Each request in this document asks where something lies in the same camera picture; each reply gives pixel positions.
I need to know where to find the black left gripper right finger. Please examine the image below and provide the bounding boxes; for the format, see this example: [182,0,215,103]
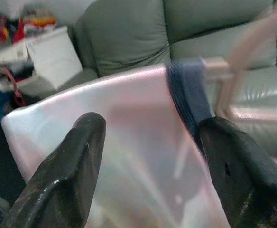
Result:
[198,117,277,228]

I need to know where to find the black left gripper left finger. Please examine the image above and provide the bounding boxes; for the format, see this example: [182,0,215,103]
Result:
[0,112,106,228]

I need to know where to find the pale pink satin garment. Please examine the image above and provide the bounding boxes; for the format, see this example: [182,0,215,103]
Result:
[0,59,231,228]

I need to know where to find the pink metal clothes hanger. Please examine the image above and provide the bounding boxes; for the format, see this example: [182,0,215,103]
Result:
[201,0,277,124]

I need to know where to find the large white storage box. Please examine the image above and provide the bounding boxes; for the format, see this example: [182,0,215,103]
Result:
[0,25,83,92]

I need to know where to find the grey-green leather sofa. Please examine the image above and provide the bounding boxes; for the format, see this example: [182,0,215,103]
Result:
[68,0,277,171]

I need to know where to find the red strap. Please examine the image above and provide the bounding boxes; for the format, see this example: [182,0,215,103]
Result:
[0,67,27,107]

